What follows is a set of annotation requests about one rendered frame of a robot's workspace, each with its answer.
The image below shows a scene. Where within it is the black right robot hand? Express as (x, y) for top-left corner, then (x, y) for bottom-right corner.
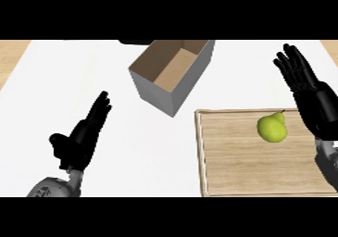
(271, 43), (338, 143)

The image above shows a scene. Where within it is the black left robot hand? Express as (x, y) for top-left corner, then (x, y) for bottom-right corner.
(47, 91), (114, 172)

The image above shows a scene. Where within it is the green pear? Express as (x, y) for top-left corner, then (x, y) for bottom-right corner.
(255, 109), (289, 143)

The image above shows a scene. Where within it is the pale wooden tray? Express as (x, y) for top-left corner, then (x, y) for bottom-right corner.
(193, 107), (338, 198)

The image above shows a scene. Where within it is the open cardboard box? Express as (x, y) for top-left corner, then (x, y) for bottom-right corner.
(127, 39), (215, 119)

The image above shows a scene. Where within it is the dark object cut off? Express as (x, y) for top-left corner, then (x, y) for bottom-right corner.
(118, 39), (155, 46)

